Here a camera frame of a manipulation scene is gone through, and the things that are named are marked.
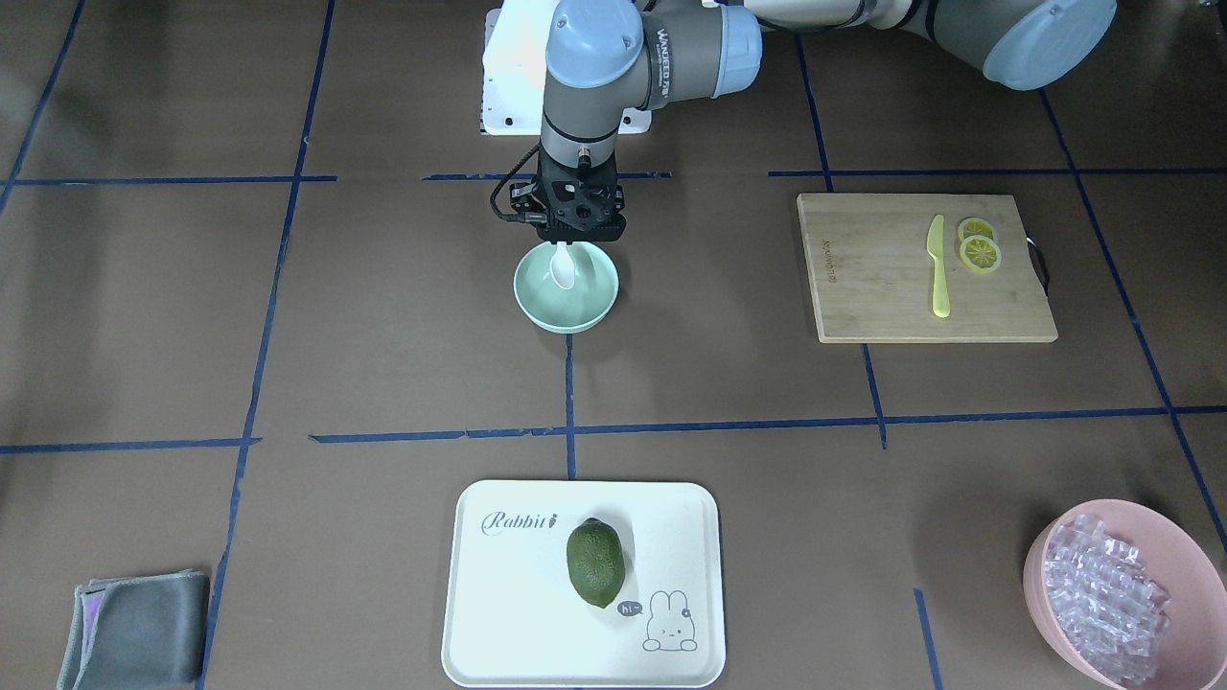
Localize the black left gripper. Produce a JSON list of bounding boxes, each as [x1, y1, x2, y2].
[[510, 158, 627, 243]]

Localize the white plastic spoon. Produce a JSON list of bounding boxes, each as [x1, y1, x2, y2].
[[548, 241, 577, 291]]

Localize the light green bowl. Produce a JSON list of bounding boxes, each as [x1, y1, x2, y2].
[[513, 241, 618, 334]]

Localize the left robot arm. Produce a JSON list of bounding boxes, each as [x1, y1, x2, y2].
[[490, 1, 1118, 243]]

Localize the pink bowl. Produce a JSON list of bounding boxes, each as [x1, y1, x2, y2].
[[1025, 498, 1226, 689]]

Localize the bamboo cutting board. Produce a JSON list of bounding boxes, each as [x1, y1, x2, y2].
[[798, 193, 1059, 343]]

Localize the green avocado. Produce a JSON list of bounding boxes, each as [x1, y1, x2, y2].
[[566, 517, 627, 609]]

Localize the yellow plastic knife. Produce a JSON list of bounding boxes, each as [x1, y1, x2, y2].
[[925, 214, 951, 319]]

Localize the lower lemon slice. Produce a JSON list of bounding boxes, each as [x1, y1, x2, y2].
[[960, 235, 1002, 274]]

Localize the cream rabbit tray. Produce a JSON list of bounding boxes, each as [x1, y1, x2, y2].
[[440, 480, 728, 689]]

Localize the grey folded cloth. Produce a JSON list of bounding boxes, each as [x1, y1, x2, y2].
[[56, 568, 209, 689]]

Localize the clear ice cubes pile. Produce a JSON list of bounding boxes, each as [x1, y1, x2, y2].
[[1042, 514, 1171, 686]]

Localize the white camera pole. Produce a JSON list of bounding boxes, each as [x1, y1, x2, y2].
[[480, 0, 653, 136]]

